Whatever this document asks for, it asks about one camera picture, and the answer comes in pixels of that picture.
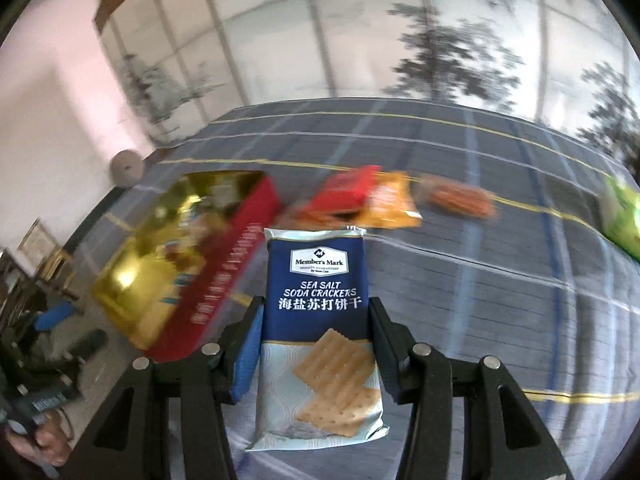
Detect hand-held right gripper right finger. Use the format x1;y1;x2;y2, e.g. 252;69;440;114
369;298;576;480

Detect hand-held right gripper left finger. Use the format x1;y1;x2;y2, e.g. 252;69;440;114
59;295;266;480

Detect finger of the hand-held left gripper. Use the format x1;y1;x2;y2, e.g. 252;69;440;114
60;329;109;363
35;300;87;335

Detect blue cracker packet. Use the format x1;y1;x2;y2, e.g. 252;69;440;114
245;226;390;453

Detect red and gold tin box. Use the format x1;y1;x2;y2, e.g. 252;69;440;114
92;170;281;363

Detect orange snack packet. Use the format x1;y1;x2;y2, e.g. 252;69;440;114
357;170;423;231

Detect clear packet of braided cookies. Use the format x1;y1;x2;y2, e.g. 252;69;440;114
417;175;498;221

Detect small red snack pack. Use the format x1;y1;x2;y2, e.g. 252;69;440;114
300;165;383;216

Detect person's left hand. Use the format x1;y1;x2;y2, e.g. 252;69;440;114
7;412;73;468

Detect blue plaid tablecloth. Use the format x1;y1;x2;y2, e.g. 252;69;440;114
65;97;640;480

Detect round stone disc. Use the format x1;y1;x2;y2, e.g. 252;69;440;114
111;149;146;187

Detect green tissue pack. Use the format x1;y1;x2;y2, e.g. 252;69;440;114
600;175;640;263

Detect painted folding screen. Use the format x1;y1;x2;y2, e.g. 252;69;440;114
92;0;640;166

